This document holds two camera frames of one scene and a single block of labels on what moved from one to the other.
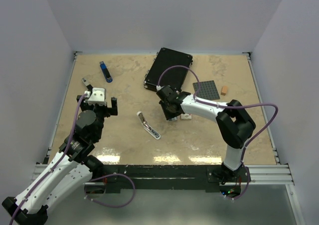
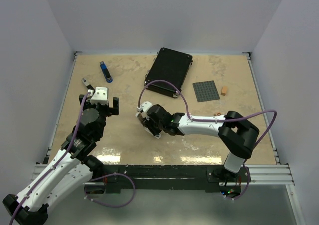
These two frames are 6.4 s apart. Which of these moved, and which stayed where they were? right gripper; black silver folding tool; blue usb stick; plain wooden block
Moved: right gripper
Stayed: black silver folding tool; blue usb stick; plain wooden block
